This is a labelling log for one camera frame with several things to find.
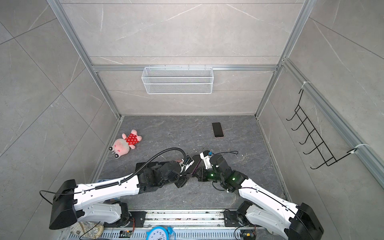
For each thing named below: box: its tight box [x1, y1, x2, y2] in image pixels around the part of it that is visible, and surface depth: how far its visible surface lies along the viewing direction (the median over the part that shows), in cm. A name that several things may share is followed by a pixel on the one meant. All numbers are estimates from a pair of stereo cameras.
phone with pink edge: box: [211, 122, 225, 139], surface depth 113 cm
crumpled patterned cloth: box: [70, 221, 104, 240], surface depth 69 cm
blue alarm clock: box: [145, 226, 176, 240], surface depth 70 cm
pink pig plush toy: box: [108, 129, 142, 159], surface depth 99 cm
